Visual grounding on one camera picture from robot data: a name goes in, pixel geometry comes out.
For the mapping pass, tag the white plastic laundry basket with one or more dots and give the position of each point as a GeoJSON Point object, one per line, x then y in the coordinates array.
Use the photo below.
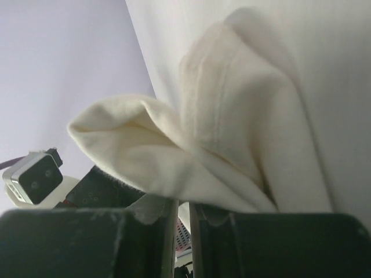
{"type": "Point", "coordinates": [183, 238]}

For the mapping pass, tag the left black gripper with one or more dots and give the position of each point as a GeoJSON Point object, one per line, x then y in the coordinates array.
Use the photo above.
{"type": "Point", "coordinates": [98, 190]}

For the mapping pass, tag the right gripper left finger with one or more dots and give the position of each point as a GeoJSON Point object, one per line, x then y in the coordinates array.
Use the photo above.
{"type": "Point", "coordinates": [136, 241]}

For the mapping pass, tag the cream white t shirt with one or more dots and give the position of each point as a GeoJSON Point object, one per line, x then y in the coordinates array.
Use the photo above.
{"type": "Point", "coordinates": [241, 140]}

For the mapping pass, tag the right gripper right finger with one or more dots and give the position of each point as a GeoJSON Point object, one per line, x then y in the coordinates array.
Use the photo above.
{"type": "Point", "coordinates": [227, 244]}

